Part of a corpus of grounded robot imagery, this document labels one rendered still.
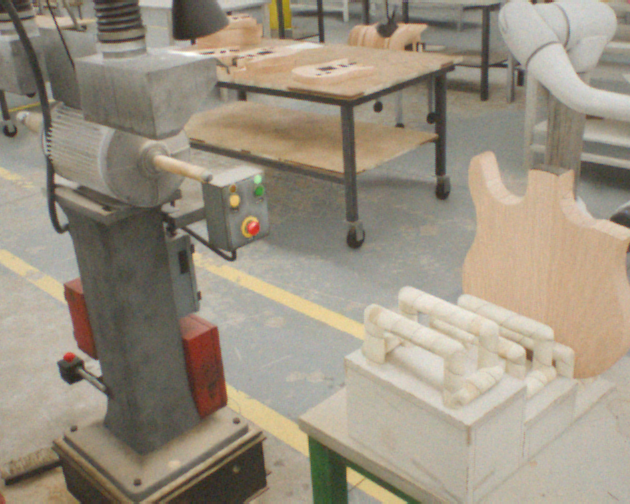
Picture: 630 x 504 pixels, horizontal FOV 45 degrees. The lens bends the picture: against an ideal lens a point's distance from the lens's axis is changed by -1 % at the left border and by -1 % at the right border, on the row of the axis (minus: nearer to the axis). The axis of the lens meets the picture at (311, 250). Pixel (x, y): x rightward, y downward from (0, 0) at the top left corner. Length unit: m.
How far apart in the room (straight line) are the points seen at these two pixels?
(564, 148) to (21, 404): 2.36
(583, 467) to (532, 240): 0.40
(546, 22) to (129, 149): 1.07
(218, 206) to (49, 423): 1.44
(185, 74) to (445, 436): 0.89
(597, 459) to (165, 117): 1.04
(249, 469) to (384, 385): 1.39
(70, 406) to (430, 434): 2.26
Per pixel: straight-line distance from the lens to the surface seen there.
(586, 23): 2.09
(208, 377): 2.47
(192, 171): 1.79
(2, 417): 3.37
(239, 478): 2.59
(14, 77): 2.18
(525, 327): 1.36
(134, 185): 1.94
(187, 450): 2.46
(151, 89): 1.58
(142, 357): 2.31
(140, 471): 2.42
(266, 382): 3.21
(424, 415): 1.23
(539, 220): 1.41
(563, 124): 2.18
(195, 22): 1.75
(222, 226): 2.14
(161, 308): 2.29
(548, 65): 1.95
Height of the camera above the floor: 1.82
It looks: 25 degrees down
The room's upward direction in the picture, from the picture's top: 4 degrees counter-clockwise
